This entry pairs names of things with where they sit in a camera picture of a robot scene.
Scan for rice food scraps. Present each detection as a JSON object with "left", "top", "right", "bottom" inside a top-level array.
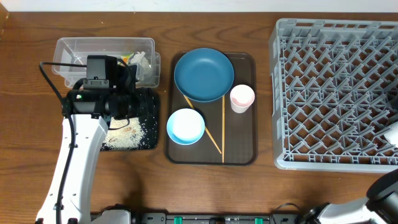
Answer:
[{"left": 101, "top": 86, "right": 156, "bottom": 150}]

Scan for yellow snack wrapper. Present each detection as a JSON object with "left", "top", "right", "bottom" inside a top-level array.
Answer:
[{"left": 120, "top": 54, "right": 134, "bottom": 65}]

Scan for light blue bowl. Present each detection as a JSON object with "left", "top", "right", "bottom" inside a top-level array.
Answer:
[{"left": 166, "top": 108, "right": 205, "bottom": 146}]

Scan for pink cup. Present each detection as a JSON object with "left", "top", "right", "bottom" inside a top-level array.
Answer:
[{"left": 229, "top": 85, "right": 255, "bottom": 113}]

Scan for light green cup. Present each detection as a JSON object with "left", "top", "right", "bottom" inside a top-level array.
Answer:
[{"left": 384, "top": 122, "right": 398, "bottom": 147}]

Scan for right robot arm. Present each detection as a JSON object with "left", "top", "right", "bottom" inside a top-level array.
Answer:
[{"left": 299, "top": 170, "right": 397, "bottom": 223}]

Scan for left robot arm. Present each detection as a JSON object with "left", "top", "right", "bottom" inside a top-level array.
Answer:
[{"left": 35, "top": 55, "right": 160, "bottom": 223}]

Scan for black waste tray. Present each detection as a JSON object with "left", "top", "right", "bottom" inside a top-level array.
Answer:
[{"left": 99, "top": 86, "right": 162, "bottom": 152}]

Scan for grey dishwasher rack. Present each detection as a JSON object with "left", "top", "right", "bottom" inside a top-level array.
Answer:
[{"left": 269, "top": 19, "right": 397, "bottom": 173}]

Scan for crumpled white tissue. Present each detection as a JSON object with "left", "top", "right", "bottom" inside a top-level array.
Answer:
[{"left": 129, "top": 52, "right": 152, "bottom": 85}]

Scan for clear plastic bin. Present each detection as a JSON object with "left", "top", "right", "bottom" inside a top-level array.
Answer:
[{"left": 53, "top": 37, "right": 160, "bottom": 88}]

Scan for left wooden chopstick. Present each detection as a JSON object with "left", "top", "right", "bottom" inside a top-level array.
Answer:
[{"left": 183, "top": 95, "right": 221, "bottom": 154}]

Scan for dark blue plate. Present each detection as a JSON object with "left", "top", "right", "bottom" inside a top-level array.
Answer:
[{"left": 174, "top": 48, "right": 234, "bottom": 103}]

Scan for brown serving tray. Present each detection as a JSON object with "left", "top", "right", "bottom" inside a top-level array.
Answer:
[{"left": 165, "top": 52, "right": 258, "bottom": 166}]

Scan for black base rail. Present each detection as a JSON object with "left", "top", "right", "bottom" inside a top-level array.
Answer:
[{"left": 90, "top": 204, "right": 302, "bottom": 224}]

